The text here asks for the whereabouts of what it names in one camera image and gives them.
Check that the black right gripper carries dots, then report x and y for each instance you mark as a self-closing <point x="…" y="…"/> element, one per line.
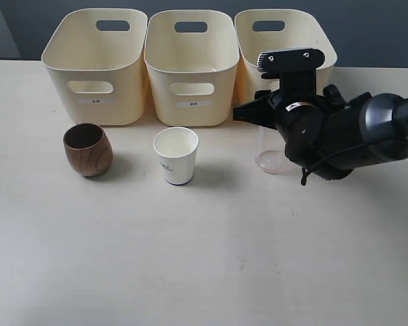
<point x="295" y="116"/>

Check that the clear plastic bottle white cap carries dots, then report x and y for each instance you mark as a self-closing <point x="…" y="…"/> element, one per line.
<point x="269" y="155"/>

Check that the white paper cup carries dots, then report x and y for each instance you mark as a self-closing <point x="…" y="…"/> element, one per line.
<point x="176" y="149"/>

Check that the brown wooden cup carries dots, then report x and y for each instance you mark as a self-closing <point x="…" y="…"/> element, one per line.
<point x="88" y="149"/>

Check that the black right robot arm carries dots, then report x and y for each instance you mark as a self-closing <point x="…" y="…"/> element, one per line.
<point x="328" y="136"/>

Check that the cream plastic bin right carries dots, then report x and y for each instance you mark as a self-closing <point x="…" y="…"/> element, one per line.
<point x="260" y="30"/>

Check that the cream plastic bin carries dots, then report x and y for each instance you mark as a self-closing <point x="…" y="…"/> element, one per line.
<point x="191" y="58"/>
<point x="95" y="61"/>
<point x="260" y="30"/>

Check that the cream plastic bin middle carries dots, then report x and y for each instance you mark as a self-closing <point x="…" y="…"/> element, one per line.
<point x="191" y="58"/>

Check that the cream plastic bin left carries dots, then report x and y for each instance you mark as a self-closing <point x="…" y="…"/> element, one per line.
<point x="95" y="61"/>

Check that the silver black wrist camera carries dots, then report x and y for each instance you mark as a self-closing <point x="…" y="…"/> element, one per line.
<point x="294" y="68"/>

